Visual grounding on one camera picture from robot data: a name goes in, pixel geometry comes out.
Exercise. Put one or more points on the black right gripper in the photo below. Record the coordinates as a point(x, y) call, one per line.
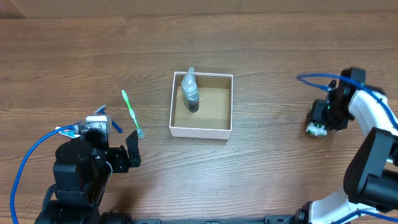
point(319, 115)

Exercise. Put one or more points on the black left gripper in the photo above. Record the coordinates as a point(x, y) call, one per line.
point(121, 158)

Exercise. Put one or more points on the green toothbrush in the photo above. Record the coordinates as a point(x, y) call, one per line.
point(132, 115)

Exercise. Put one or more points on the green soap box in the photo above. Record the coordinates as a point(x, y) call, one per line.
point(316, 129)

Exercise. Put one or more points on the clear spray bottle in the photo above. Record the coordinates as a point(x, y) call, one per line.
point(190, 91)

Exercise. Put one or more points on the pink cardboard box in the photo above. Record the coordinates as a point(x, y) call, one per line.
point(214, 119)

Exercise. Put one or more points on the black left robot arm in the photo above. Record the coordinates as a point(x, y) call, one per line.
point(78, 209)

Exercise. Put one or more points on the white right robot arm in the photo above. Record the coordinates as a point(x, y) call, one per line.
point(368, 187)

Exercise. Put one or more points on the blue disposable razor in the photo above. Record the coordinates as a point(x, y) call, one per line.
point(101, 110)

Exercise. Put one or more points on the small toothpaste tube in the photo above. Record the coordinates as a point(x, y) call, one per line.
point(69, 133)

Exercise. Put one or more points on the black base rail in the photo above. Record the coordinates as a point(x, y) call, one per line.
point(268, 219)

